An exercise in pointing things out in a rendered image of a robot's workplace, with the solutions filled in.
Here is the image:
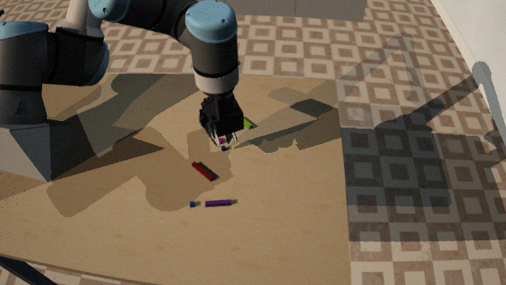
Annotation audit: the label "purple rod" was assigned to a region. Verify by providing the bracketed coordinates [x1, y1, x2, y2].
[205, 199, 232, 207]

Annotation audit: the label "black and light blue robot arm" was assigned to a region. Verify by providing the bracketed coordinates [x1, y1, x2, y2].
[0, 0, 240, 124]

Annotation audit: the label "dark red rod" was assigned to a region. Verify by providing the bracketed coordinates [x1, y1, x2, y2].
[192, 162, 214, 181]

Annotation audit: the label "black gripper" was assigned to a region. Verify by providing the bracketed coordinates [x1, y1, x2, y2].
[199, 87, 244, 147]

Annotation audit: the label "lime green rod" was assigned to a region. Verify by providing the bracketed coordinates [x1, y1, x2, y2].
[244, 119, 253, 129]

